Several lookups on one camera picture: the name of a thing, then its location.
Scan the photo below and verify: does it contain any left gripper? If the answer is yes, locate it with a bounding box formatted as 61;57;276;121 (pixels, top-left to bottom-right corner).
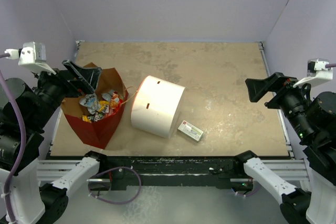
29;58;102;129

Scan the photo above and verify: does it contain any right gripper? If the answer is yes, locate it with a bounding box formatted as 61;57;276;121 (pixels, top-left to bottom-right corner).
245;69;316;139

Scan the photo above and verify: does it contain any red cookie snack bag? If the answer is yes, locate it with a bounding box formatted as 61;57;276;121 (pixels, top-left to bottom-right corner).
102;91;123;116

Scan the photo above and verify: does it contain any red brown paper bag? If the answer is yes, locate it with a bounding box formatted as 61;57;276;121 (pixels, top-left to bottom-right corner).
61;68;129;149

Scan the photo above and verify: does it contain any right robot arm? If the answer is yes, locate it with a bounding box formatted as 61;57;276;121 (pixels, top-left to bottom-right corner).
233;72;335;223

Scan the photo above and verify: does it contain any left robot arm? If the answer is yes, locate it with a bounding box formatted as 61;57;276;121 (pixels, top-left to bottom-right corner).
1;60;108;223

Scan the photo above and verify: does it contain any silver snack wrapper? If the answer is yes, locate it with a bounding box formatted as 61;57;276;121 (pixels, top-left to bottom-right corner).
79;93;100;114

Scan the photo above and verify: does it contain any yellow M&M packet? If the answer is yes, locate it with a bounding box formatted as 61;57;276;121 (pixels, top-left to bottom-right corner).
81;115;94;123

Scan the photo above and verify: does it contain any white cylindrical container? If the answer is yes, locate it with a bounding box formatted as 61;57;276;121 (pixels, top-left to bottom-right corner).
131;76;185;138

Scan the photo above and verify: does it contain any small white green box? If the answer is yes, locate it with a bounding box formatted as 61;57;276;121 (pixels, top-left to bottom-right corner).
177;120;204;142

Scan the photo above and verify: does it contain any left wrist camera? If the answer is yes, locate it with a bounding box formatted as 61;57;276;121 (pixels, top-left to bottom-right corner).
4;41;56;74

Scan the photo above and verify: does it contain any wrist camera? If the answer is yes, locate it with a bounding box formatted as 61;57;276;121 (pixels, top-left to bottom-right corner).
4;41;56;74
293;58;335;88

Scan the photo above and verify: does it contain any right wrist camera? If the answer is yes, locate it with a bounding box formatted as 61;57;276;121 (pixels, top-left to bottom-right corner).
293;58;335;88

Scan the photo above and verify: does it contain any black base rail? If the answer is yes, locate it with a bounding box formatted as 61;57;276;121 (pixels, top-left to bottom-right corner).
46;152;292;190

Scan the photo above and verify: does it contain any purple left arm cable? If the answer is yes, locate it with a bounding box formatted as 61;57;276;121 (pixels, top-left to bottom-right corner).
0;52;27;222

